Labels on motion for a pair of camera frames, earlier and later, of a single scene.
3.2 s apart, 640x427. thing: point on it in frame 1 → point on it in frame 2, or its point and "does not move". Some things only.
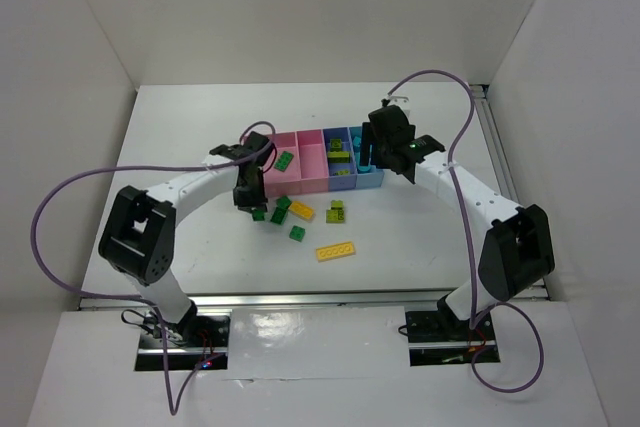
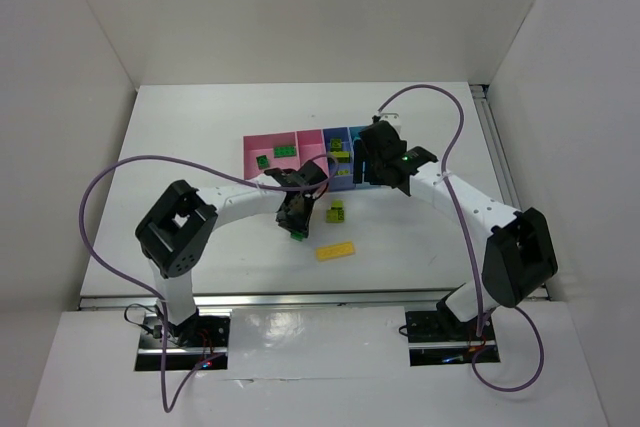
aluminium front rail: [385, 300] does not move
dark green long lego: [283, 161] → [283, 151]
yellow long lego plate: [334, 251] does not move
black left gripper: [249, 197] → [291, 217]
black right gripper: [373, 132] → [367, 167]
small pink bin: [313, 161] does not move
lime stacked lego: [336, 214] does not move
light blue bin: [370, 178] does not move
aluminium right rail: [494, 141] does not move
